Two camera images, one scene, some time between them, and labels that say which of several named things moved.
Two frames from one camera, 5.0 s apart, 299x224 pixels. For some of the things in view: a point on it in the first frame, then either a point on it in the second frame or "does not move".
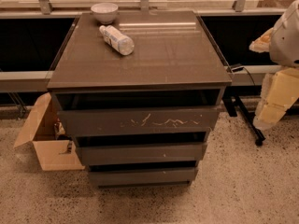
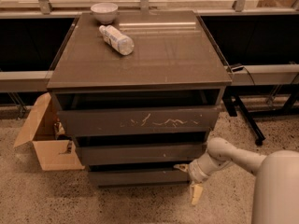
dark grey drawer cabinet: x=139 y=93 does not move
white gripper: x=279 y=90 → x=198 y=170
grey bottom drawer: x=143 y=176 does not move
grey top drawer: x=137 y=121 does not move
